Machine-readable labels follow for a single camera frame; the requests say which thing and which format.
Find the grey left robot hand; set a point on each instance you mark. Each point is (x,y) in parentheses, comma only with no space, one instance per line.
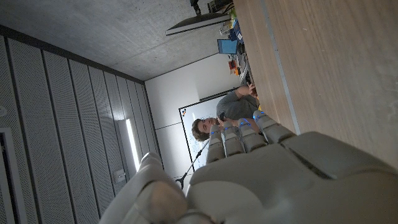
(280,186)

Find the black tripod stand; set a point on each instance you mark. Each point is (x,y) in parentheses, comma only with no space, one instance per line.
(192,163)

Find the person in grey t-shirt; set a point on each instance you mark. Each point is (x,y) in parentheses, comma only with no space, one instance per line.
(236,107)

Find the black phone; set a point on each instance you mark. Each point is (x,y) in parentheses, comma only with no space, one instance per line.
(222,116)

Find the orange boxy gadget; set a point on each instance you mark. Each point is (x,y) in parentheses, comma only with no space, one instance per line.
(232,65)

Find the long ceiling light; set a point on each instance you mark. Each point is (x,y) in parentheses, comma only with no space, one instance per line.
(132,144)

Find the black computer monitor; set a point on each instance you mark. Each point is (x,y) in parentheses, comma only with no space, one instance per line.
(199,23)

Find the whiteboard with black frame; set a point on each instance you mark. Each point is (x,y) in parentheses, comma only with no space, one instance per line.
(199,115)

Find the white wall switch box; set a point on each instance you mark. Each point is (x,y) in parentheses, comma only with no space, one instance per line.
(119,176)

